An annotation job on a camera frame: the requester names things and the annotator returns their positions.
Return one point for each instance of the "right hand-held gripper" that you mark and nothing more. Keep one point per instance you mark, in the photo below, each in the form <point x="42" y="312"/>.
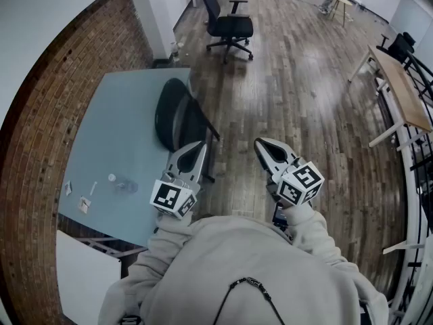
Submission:
<point x="301" y="183"/>

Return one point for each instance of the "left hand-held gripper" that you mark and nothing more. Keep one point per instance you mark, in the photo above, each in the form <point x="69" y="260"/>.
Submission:
<point x="165" y="196"/>

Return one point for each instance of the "person's right forearm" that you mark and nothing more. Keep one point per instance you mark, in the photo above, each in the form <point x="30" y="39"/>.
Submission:
<point x="311" y="229"/>

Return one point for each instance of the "person's left forearm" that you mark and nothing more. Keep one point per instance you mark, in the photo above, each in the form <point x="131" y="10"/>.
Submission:
<point x="169" y="235"/>

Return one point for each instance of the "black mesh office chair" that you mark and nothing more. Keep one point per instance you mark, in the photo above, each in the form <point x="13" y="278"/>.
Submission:
<point x="233" y="25"/>

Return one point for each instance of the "black office chair with headrest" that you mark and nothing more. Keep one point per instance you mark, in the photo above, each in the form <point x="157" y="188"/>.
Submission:
<point x="400" y="47"/>

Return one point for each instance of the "black device with screen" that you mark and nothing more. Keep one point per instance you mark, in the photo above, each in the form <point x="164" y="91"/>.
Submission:
<point x="280" y="213"/>

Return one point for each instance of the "clear plastic bottle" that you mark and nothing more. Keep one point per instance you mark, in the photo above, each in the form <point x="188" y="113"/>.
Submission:
<point x="128" y="185"/>

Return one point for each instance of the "light blue table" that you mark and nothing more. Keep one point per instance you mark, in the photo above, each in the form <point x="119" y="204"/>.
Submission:
<point x="121" y="130"/>

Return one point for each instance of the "white bottle cap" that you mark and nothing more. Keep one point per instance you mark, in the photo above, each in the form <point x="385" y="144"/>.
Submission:
<point x="112" y="177"/>

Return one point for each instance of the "white wrapped stick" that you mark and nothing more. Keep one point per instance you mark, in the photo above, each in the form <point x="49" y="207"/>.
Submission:
<point x="94" y="188"/>

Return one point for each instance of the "printed paper packet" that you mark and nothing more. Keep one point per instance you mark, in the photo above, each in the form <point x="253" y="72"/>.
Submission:
<point x="84" y="204"/>

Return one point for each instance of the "person's beige sweatshirt torso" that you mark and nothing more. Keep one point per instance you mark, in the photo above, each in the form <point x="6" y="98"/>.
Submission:
<point x="243" y="266"/>

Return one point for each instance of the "small white packet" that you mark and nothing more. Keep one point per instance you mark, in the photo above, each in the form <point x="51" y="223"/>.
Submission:
<point x="68" y="187"/>

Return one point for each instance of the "black metal railing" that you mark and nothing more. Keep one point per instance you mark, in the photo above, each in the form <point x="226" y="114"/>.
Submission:
<point x="417" y="165"/>

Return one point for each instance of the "wooden desk with white legs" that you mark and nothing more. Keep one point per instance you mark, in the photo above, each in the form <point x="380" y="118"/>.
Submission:
<point x="402" y="90"/>

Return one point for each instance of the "white board panel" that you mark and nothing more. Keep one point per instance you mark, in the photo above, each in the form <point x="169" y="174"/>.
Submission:
<point x="84" y="283"/>

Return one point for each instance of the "small wooden side table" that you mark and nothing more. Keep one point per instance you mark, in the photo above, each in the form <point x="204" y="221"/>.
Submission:
<point x="341" y="1"/>

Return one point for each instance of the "white curved stair frame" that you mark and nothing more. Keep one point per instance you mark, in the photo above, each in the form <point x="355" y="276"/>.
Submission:
<point x="410" y="195"/>

